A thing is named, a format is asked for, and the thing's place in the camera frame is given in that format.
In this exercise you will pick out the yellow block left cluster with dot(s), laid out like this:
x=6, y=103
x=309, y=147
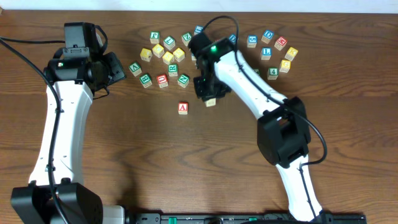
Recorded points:
x=146, y=54

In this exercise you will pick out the blue D block far right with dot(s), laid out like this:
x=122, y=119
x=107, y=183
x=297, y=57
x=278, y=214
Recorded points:
x=267, y=36

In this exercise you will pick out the yellow K block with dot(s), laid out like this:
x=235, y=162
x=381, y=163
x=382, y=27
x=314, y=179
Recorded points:
x=291, y=54

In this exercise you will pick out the red A block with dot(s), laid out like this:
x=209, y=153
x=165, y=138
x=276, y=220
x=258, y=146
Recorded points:
x=183, y=108

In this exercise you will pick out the blue block top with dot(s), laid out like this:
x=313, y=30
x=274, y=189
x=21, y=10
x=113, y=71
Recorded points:
x=198, y=29

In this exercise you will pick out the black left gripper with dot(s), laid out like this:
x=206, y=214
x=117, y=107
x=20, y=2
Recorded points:
x=118, y=72

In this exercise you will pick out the green 4 block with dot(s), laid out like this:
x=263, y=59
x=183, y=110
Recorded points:
x=272, y=73

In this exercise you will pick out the red U block lower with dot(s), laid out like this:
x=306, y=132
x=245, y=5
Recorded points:
x=162, y=80

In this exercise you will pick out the blue d block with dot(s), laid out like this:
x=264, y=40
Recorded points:
x=232, y=38
x=267, y=36

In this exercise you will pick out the yellow block middle cluster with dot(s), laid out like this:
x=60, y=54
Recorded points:
x=168, y=58

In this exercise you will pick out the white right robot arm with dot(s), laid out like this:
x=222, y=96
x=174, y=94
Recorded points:
x=283, y=130

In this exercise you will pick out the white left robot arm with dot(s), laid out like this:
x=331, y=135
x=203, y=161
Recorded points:
x=55, y=192

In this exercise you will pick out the yellow block right cluster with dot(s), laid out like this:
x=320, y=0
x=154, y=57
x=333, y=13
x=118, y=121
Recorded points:
x=179, y=54

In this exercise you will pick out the yellow block upper cluster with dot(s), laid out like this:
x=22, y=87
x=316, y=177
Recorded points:
x=158, y=50

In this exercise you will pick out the yellow block cluster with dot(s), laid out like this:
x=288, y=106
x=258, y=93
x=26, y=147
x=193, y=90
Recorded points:
x=168, y=58
x=158, y=50
x=179, y=54
x=146, y=54

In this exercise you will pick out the green J block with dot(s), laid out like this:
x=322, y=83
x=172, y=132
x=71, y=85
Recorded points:
x=257, y=71

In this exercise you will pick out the red M block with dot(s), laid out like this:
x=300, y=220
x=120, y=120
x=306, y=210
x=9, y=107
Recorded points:
x=280, y=43

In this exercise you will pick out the blue L block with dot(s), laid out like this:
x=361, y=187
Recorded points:
x=266, y=53

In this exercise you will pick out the yellow G block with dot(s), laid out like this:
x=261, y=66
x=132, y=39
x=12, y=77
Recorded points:
x=285, y=66

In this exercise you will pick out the green B block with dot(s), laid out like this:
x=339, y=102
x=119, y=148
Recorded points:
x=145, y=80

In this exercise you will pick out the green N block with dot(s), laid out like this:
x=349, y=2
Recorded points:
x=183, y=80

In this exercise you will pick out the green R block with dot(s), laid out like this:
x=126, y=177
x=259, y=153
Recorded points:
x=173, y=70

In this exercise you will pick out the red I block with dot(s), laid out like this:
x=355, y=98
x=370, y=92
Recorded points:
x=210, y=102

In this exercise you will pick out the blue P block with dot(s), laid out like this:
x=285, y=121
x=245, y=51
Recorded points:
x=193, y=56

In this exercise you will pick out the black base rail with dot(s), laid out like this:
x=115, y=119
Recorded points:
x=323, y=218

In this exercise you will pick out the green A block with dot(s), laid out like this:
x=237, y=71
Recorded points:
x=135, y=69

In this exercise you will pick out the green 7 block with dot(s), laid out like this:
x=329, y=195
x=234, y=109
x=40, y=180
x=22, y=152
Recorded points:
x=169, y=42

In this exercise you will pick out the green block top left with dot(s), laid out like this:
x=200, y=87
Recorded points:
x=155, y=37

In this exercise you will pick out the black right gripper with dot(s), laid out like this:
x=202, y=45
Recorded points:
x=201, y=93

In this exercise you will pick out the green Z block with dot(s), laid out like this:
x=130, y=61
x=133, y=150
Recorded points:
x=186, y=38

